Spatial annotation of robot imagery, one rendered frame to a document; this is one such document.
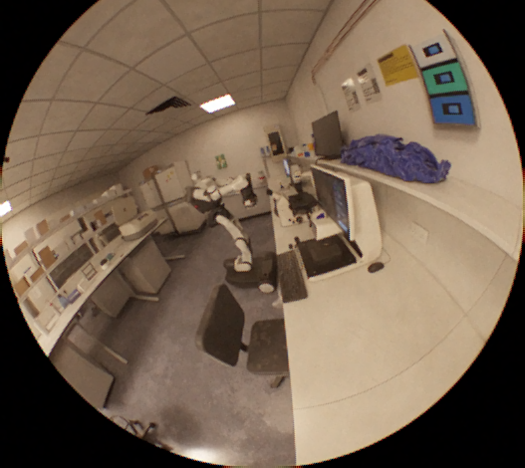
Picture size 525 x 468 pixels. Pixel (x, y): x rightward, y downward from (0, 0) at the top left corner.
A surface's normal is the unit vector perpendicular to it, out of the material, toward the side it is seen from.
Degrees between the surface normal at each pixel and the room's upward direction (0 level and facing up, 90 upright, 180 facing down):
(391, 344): 0
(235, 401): 0
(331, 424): 0
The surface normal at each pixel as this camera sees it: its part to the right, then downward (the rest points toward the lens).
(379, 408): -0.26, -0.91
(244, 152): 0.00, 0.34
